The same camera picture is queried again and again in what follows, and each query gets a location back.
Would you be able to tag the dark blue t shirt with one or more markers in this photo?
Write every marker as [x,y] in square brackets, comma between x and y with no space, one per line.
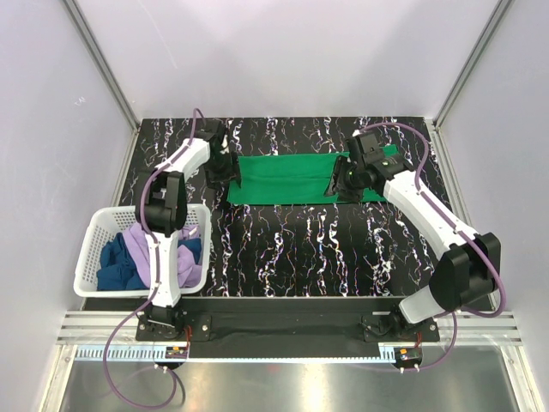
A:
[115,266]

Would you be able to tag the aluminium frame post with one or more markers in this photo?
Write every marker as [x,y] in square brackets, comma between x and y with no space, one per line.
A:
[92,45]
[495,19]

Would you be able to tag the left orange connector box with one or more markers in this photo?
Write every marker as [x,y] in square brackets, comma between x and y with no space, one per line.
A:
[177,352]

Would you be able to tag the left aluminium frame post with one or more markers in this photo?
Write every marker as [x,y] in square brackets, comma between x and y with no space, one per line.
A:
[92,45]

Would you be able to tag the white plastic laundry basket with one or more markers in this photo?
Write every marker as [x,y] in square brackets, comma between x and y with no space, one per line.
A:
[105,224]

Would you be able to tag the white slotted cable duct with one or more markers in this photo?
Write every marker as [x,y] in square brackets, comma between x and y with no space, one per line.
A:
[386,355]

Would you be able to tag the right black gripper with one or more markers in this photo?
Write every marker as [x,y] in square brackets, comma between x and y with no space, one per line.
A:
[337,184]

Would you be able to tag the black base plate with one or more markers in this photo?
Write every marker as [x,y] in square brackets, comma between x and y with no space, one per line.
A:
[345,342]

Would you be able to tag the right aluminium frame post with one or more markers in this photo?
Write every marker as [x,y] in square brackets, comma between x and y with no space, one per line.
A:
[495,19]

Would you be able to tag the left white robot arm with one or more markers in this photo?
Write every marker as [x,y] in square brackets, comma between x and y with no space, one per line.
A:
[162,212]

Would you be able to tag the orange connector box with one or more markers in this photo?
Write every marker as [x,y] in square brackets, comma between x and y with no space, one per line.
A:
[177,352]
[409,354]

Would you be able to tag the aluminium front rail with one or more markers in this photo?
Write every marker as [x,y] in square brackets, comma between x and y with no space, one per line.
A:
[467,329]

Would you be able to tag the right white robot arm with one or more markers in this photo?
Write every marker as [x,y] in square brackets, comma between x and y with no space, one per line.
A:
[468,262]

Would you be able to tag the right orange connector box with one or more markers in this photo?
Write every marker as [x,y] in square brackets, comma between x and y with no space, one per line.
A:
[409,354]

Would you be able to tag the lilac t shirt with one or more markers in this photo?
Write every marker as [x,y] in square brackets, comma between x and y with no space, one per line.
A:
[189,255]

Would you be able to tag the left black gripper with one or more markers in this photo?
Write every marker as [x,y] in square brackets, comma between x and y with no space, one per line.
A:
[232,172]

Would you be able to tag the green t shirt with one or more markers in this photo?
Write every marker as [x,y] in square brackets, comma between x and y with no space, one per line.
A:
[290,179]

